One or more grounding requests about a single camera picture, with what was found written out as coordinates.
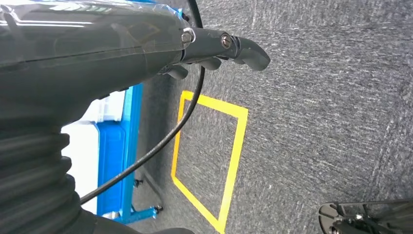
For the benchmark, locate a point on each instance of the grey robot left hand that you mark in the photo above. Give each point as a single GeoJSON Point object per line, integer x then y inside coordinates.
{"type": "Point", "coordinates": [80, 48]}

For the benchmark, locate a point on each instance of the blue metal shelf rack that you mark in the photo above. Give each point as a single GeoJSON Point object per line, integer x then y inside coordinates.
{"type": "Point", "coordinates": [132, 129]}

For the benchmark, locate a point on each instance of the small white plastic crate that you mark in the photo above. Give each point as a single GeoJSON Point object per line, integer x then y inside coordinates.
{"type": "Point", "coordinates": [106, 108]}

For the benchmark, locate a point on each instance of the yellow floor tape square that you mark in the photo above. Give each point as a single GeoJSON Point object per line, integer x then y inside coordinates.
{"type": "Point", "coordinates": [240, 135]}

